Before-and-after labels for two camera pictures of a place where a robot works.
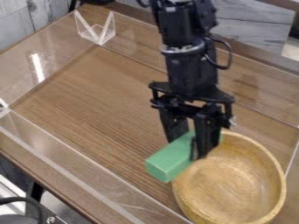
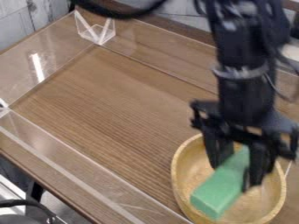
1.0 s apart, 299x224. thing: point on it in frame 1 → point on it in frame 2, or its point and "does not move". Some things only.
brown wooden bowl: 234,187 does not move
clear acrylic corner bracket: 96,33 does not move
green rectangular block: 167,162 → 215,196
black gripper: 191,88 → 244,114
